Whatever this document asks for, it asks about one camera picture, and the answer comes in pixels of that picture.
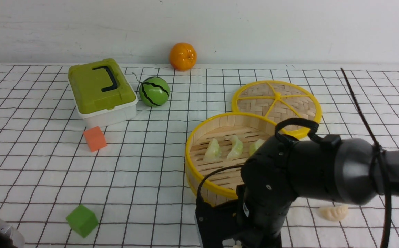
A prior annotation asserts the green foam cube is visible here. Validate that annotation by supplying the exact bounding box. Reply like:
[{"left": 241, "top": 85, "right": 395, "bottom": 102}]
[{"left": 66, "top": 205, "right": 99, "bottom": 238}]

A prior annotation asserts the green lidded white box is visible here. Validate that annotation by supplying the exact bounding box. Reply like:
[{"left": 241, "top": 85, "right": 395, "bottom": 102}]
[{"left": 68, "top": 58, "right": 138, "bottom": 129}]

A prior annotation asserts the white pleated dumpling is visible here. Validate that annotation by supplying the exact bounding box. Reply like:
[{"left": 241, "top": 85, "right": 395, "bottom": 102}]
[{"left": 319, "top": 205, "right": 349, "bottom": 222}]

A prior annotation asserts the light green dumpling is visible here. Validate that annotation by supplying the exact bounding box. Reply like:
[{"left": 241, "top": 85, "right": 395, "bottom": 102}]
[{"left": 249, "top": 139, "right": 265, "bottom": 156}]

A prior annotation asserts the orange foam cube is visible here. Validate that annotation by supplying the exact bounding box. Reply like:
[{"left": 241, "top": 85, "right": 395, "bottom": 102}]
[{"left": 83, "top": 126, "right": 107, "bottom": 152}]

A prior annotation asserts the yellow rimmed bamboo steamer tray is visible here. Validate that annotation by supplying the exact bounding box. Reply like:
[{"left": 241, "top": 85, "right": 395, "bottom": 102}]
[{"left": 184, "top": 112, "right": 276, "bottom": 206}]

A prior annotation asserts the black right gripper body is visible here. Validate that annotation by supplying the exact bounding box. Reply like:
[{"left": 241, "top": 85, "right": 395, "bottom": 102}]
[{"left": 195, "top": 135, "right": 309, "bottom": 248}]

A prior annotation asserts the pale green dumpling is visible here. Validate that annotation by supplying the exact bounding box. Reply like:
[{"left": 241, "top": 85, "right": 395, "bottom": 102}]
[{"left": 203, "top": 138, "right": 222, "bottom": 162}]

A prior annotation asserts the orange toy fruit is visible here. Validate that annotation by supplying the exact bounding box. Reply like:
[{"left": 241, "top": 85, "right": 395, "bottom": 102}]
[{"left": 169, "top": 42, "right": 197, "bottom": 72}]

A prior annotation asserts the green tinted dumpling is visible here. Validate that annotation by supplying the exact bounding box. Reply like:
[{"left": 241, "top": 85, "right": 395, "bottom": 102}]
[{"left": 226, "top": 135, "right": 243, "bottom": 160}]

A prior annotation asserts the white black grid tablecloth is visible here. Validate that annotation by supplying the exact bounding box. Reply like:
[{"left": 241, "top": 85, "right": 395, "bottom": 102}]
[{"left": 0, "top": 64, "right": 399, "bottom": 248}]

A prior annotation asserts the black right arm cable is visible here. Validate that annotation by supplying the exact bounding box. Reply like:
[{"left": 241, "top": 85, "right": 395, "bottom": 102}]
[{"left": 196, "top": 68, "right": 393, "bottom": 248}]

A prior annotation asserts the green striped watermelon ball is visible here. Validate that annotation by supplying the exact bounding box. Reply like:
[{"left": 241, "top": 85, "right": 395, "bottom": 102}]
[{"left": 139, "top": 77, "right": 171, "bottom": 107}]

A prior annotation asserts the yellow woven bamboo steamer lid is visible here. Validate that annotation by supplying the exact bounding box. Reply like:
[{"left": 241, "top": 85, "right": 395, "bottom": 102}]
[{"left": 231, "top": 80, "right": 322, "bottom": 123}]

